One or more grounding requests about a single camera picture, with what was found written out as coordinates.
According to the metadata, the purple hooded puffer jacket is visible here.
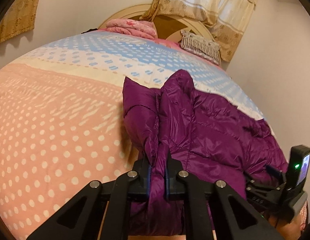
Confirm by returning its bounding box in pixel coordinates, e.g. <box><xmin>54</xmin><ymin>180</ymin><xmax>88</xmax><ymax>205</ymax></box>
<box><xmin>123</xmin><ymin>70</ymin><xmax>288</xmax><ymax>236</ymax></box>

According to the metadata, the person's right hand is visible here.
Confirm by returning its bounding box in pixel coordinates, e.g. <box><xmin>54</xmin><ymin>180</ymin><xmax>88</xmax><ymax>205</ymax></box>
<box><xmin>266</xmin><ymin>201</ymin><xmax>308</xmax><ymax>239</ymax></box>

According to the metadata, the polka dot bed cover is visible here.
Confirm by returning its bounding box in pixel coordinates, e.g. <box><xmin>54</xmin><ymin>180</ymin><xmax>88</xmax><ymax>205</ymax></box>
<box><xmin>0</xmin><ymin>31</ymin><xmax>263</xmax><ymax>239</ymax></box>

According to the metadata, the striped grey pillow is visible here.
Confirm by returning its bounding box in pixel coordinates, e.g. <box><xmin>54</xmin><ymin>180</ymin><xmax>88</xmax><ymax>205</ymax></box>
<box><xmin>179</xmin><ymin>30</ymin><xmax>221</xmax><ymax>66</ymax></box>

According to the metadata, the folded pink blanket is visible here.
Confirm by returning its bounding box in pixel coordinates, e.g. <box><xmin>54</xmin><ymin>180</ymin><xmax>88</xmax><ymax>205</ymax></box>
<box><xmin>103</xmin><ymin>18</ymin><xmax>158</xmax><ymax>40</ymax></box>

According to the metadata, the beige window curtain centre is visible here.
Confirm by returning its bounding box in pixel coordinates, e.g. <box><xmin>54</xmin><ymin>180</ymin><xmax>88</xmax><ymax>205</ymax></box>
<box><xmin>141</xmin><ymin>0</ymin><xmax>258</xmax><ymax>62</ymax></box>

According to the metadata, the beige window curtain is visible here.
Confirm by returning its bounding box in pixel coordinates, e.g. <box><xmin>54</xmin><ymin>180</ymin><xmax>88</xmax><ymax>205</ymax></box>
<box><xmin>0</xmin><ymin>0</ymin><xmax>39</xmax><ymax>43</ymax></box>
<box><xmin>141</xmin><ymin>0</ymin><xmax>258</xmax><ymax>62</ymax></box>

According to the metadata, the cream wooden headboard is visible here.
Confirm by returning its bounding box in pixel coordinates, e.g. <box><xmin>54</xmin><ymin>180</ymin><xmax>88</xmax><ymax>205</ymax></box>
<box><xmin>98</xmin><ymin>3</ymin><xmax>222</xmax><ymax>67</ymax></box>

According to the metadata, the beige window curtain left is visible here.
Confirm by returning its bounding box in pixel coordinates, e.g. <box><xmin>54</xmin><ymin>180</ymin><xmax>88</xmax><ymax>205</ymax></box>
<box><xmin>0</xmin><ymin>0</ymin><xmax>39</xmax><ymax>43</ymax></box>

